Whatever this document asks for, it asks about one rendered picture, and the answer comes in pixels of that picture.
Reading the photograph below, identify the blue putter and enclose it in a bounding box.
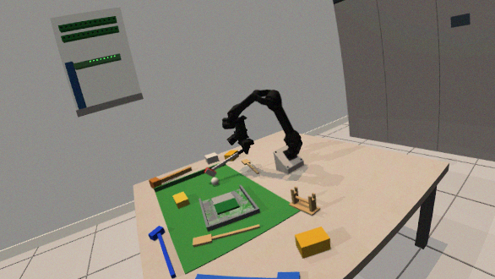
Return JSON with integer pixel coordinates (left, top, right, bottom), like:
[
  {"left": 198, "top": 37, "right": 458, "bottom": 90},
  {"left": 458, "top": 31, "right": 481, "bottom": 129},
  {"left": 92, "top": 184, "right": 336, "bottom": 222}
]
[{"left": 148, "top": 226, "right": 176, "bottom": 279}]

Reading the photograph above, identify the green flat mat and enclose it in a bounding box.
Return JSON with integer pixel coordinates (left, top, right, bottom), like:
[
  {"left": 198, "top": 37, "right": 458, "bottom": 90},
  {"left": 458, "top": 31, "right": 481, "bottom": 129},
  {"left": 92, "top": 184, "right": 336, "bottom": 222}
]
[{"left": 155, "top": 165, "right": 300, "bottom": 274}]

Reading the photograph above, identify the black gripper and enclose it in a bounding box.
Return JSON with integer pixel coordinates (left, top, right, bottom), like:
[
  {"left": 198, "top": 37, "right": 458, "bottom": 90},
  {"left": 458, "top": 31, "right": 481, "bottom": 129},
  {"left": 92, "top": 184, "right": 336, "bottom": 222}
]
[{"left": 235, "top": 127, "right": 254, "bottom": 155}]

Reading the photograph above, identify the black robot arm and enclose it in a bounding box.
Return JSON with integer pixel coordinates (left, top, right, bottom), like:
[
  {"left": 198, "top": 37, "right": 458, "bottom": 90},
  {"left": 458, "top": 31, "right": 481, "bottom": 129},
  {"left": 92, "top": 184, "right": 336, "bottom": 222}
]
[{"left": 222, "top": 90, "right": 302, "bottom": 161}]

